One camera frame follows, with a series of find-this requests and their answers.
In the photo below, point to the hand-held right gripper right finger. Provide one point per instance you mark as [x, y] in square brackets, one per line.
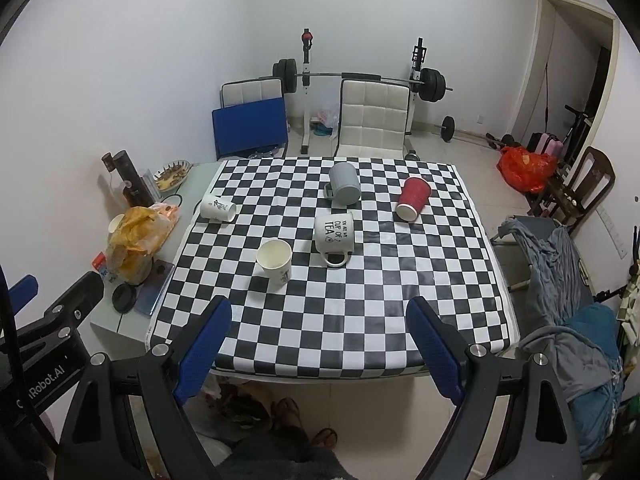
[436, 352]

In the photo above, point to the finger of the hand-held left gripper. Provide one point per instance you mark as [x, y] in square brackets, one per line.
[22, 291]
[75, 296]

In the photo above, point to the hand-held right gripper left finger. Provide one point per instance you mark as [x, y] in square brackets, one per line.
[202, 350]

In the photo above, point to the tall white paper cup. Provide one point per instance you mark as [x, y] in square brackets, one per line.
[276, 272]

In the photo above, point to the short white paper cup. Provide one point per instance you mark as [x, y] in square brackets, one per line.
[217, 207]

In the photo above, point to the red paper cup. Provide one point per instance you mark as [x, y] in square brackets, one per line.
[414, 197]

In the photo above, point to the small red box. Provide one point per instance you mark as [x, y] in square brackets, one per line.
[100, 261]

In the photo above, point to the black round lid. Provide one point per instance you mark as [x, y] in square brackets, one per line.
[124, 298]

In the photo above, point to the dark bag under table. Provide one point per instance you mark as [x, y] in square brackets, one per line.
[245, 405]

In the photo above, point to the smartphone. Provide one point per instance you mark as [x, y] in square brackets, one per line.
[154, 290]

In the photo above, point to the black white checkered tablecloth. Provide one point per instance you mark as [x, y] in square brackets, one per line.
[370, 305]

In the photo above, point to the yellow plastic food bag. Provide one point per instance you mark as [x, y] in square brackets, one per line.
[140, 235]

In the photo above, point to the person's foot in sandal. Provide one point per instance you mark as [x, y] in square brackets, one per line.
[286, 412]
[325, 437]

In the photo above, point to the dark brown cylinder container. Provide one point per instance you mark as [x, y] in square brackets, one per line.
[131, 177]

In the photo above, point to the person's grey trouser leg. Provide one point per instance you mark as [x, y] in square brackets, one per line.
[280, 460]

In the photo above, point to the clear acrylic stand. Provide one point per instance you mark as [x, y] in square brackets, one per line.
[150, 184]

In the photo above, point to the grey garment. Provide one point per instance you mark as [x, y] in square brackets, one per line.
[565, 280]

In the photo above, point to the plate with food scraps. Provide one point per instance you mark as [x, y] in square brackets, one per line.
[171, 175]

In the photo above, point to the white printed mug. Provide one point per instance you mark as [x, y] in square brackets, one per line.
[332, 232]

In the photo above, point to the grey folding chair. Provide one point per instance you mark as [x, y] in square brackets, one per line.
[532, 225]

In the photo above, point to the blue cloth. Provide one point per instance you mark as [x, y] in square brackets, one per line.
[597, 325]

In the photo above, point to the grey mug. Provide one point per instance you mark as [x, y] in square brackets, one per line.
[345, 182]

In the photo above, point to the orange plastic bag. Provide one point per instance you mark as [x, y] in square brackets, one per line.
[525, 167]

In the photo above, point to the black dumbbell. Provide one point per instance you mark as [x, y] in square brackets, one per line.
[505, 141]

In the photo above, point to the short barbell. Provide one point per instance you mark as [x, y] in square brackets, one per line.
[448, 128]

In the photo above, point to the blue board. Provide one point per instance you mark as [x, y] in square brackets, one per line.
[247, 127]

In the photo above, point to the pink case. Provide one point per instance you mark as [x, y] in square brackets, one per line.
[549, 144]

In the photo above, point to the dark wooden chair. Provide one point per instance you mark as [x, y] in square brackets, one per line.
[595, 175]

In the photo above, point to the white padded chair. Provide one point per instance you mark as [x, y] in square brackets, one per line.
[372, 117]
[250, 91]

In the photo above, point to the white barbell rack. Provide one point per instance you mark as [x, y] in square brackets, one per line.
[305, 110]

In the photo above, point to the translucent plastic bag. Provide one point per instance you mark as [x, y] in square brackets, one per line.
[327, 115]

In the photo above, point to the long barbell with black plates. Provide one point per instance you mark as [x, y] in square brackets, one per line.
[432, 85]

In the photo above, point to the black scooter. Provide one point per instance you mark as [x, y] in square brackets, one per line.
[579, 122]

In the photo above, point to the door frame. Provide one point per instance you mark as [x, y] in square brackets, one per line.
[542, 35]

